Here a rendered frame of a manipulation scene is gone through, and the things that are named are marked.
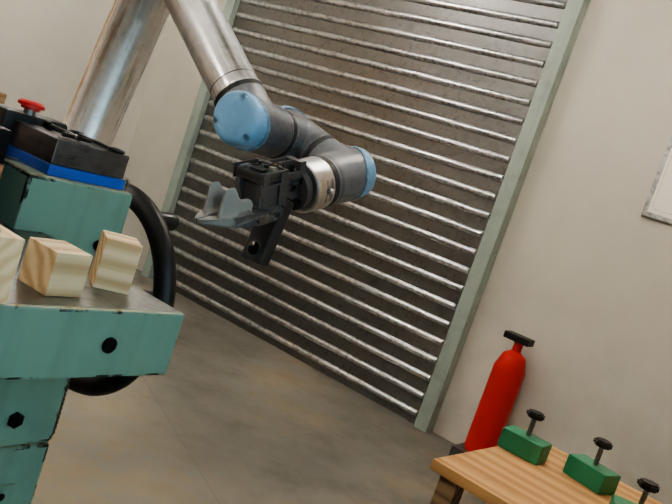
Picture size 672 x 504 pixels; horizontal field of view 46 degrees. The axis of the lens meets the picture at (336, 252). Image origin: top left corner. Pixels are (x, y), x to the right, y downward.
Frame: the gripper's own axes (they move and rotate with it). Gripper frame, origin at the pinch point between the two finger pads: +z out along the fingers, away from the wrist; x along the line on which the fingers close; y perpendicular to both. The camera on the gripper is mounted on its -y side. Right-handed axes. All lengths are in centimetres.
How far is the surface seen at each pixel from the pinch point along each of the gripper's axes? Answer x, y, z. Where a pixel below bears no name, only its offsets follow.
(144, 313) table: 35, 11, 36
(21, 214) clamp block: 11.9, 12.4, 34.6
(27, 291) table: 32, 14, 45
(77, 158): 10.7, 17.0, 27.3
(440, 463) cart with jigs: 17, -61, -54
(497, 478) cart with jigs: 27, -65, -64
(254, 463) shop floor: -70, -130, -88
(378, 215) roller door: -135, -90, -232
